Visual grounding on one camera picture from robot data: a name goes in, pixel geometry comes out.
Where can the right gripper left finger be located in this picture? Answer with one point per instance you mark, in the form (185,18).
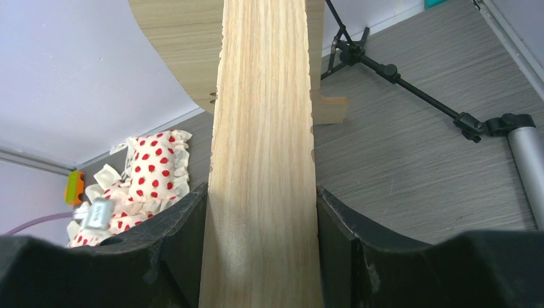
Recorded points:
(154,264)

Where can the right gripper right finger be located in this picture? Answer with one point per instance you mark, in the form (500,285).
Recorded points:
(364,264)

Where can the strawberry print ruffled blanket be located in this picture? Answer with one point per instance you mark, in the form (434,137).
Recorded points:
(126,214)

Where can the strawberry print small pillow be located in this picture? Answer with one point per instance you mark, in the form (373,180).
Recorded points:
(157,166)

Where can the wooden pet bed frame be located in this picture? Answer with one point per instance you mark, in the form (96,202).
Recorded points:
(256,66)

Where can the orange green toy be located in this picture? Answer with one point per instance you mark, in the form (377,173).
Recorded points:
(74,189)

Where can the black tripod stand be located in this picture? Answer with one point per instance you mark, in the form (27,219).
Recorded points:
(404,164)

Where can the teal small block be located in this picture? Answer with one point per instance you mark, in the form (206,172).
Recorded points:
(432,3)

